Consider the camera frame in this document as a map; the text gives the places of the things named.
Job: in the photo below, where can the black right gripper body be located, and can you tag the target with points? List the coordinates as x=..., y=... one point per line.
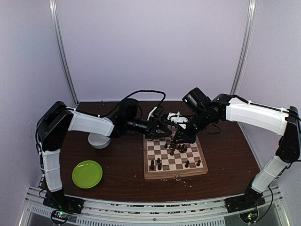
x=191, y=137

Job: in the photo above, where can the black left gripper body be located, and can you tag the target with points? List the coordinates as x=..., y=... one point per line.
x=150, y=127

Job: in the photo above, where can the dark rook chess piece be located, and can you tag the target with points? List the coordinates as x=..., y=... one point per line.
x=152, y=166

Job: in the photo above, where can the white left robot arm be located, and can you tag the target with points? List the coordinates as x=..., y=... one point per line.
x=53, y=127

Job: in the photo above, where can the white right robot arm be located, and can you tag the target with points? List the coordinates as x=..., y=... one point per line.
x=274, y=122

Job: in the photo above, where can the wooden chess board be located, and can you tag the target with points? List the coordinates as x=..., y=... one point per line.
x=172, y=166

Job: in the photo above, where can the white ceramic bowl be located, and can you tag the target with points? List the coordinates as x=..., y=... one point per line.
x=97, y=141

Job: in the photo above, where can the green plate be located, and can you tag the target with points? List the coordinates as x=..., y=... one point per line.
x=87, y=174

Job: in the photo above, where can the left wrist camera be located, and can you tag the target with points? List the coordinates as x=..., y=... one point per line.
x=155, y=112

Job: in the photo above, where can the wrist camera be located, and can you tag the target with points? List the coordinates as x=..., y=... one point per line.
x=178, y=119
x=155, y=112

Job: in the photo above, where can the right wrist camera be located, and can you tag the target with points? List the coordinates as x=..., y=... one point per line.
x=178, y=119

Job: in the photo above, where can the aluminium front frame rail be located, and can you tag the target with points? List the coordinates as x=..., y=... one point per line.
x=207, y=212

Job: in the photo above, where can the right aluminium corner post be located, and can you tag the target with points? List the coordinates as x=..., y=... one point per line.
x=246, y=43

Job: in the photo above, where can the aluminium corner frame post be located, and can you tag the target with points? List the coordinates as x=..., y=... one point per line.
x=61, y=49

